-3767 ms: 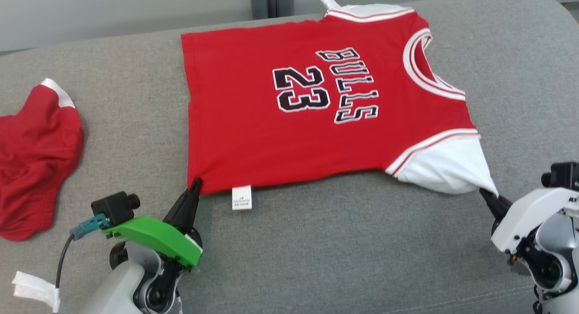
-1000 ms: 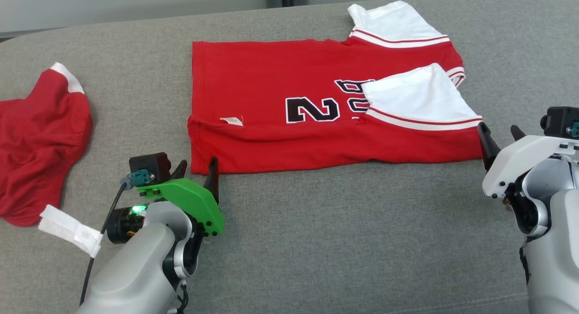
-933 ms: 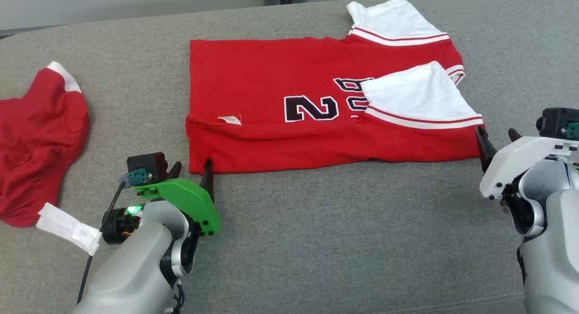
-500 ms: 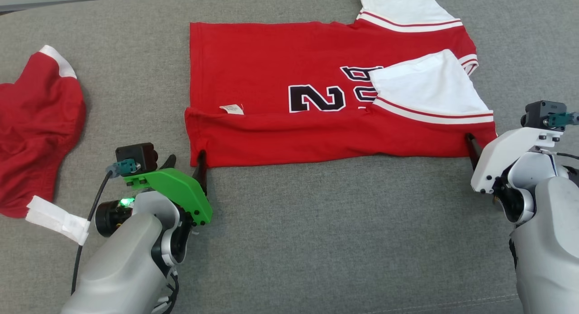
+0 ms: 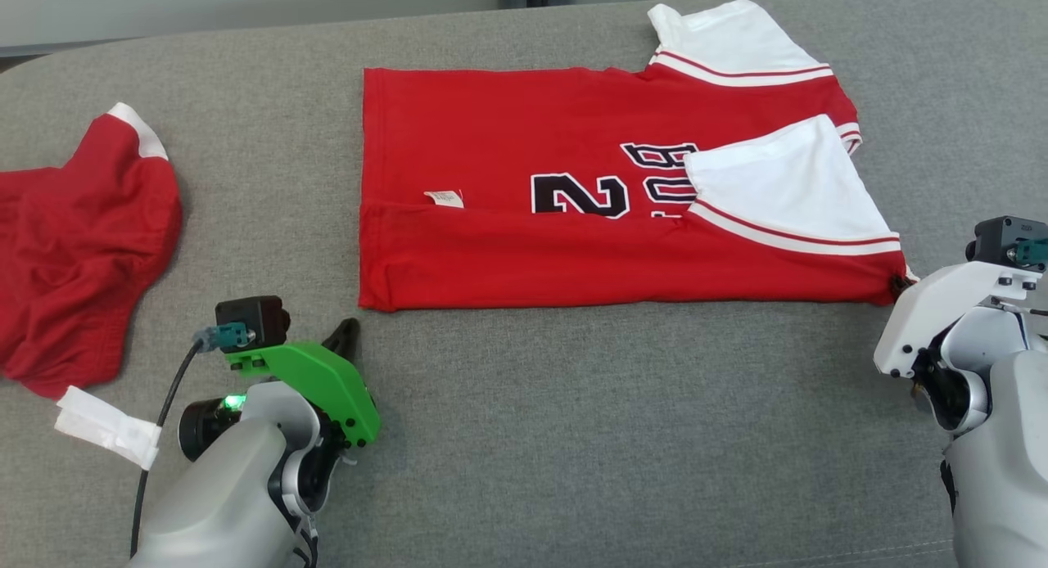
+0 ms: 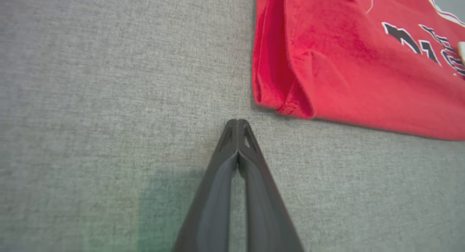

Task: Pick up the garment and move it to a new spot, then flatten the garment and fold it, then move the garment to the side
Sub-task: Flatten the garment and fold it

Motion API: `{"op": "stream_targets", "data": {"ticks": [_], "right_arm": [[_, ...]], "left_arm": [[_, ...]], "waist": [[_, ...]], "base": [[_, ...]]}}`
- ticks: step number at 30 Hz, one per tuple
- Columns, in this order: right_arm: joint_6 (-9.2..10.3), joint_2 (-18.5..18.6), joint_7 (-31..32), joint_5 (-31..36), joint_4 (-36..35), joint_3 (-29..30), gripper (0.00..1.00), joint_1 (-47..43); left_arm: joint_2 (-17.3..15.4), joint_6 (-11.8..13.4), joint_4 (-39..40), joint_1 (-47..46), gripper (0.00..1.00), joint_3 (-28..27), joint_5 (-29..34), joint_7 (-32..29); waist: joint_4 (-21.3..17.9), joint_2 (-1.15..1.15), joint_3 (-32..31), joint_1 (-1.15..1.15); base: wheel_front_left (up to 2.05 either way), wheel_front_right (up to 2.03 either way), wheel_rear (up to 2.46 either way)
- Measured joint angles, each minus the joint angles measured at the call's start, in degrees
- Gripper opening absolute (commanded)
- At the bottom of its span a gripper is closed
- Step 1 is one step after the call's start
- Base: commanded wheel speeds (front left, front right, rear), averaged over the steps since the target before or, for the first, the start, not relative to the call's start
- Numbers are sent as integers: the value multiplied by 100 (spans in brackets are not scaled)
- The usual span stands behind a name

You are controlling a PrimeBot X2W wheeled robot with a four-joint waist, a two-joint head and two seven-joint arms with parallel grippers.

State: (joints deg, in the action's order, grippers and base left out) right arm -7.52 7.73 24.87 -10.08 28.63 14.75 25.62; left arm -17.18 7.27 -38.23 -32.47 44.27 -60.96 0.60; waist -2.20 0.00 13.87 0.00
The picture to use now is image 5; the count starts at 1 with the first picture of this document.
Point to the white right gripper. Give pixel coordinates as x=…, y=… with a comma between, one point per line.
x=941, y=302

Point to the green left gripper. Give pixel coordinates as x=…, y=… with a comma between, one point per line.
x=327, y=380

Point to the red and white basketball jersey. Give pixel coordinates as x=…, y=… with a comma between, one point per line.
x=491, y=249

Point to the red shorts with white trim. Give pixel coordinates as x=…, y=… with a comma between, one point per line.
x=74, y=249

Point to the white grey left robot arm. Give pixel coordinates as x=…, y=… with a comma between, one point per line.
x=221, y=486

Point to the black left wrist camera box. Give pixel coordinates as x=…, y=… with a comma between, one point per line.
x=250, y=322

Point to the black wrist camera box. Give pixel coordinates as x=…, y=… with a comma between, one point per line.
x=250, y=322
x=999, y=241

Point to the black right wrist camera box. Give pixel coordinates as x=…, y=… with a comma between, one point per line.
x=999, y=241

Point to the teal left camera connector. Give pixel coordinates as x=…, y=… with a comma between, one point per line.
x=225, y=336

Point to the teal camera connector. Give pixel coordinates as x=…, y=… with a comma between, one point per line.
x=1033, y=250
x=225, y=336

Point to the teal right camera connector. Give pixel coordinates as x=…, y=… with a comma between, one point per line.
x=1033, y=250

